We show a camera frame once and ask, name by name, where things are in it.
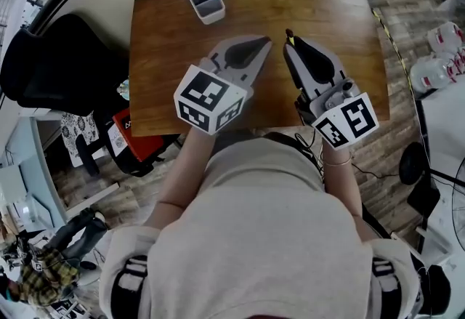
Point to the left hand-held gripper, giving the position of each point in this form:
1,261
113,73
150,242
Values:
207,103

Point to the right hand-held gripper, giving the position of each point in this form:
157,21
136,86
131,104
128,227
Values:
345,121

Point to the yellow pencil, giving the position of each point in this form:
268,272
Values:
290,40

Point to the person's right forearm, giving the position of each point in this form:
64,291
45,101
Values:
341,186

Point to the person's left forearm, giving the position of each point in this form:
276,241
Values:
181,172

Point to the white pen holder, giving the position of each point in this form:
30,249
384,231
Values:
209,8

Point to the wooden table with black legs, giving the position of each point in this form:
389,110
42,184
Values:
174,48

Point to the yellow black striped tape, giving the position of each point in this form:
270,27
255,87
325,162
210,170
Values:
394,48

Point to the small pastel ornament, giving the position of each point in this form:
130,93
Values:
123,88

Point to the pack of water bottles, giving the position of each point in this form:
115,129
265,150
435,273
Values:
436,70

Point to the red box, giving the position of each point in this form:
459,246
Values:
141,147

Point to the black standing fan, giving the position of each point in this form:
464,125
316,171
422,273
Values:
412,165

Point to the white floor mat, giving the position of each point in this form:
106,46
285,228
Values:
443,117

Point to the white paper card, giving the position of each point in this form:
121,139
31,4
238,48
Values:
117,139

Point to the person's beige shirt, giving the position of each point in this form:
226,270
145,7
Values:
254,230

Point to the black box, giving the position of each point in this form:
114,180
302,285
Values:
423,194

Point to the floral seat cushion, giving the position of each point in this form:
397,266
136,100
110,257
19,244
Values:
78,126

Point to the black office chair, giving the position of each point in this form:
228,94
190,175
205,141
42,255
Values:
54,67

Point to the light grey desk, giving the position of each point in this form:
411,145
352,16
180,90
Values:
40,165

